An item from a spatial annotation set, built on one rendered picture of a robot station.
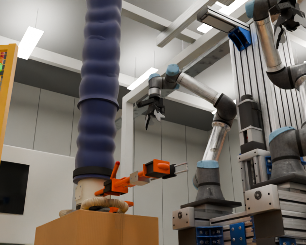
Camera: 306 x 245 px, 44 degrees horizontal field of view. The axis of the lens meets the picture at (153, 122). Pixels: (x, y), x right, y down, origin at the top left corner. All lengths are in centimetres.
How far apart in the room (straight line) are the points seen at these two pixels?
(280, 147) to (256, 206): 29
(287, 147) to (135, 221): 74
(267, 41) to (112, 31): 96
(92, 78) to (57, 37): 748
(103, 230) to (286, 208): 74
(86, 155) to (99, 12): 91
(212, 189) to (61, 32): 784
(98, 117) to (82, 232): 68
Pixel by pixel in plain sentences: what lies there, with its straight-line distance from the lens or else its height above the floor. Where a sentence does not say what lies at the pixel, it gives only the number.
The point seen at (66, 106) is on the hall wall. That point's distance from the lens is 1200.
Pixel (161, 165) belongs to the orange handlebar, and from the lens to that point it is 146.
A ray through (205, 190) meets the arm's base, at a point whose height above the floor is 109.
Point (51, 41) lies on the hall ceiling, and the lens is 978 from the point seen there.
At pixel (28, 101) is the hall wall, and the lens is 1167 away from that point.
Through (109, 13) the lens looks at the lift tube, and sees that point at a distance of 241.
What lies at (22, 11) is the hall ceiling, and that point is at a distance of 905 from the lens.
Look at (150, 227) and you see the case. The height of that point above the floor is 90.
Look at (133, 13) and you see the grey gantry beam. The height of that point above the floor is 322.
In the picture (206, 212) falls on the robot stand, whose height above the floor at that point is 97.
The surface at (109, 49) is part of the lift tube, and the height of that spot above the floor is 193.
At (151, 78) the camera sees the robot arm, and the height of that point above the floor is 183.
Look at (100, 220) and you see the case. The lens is 167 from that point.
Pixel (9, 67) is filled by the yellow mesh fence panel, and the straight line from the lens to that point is 254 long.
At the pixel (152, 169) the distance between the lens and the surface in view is 148.
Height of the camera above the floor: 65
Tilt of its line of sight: 24 degrees up
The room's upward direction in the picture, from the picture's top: straight up
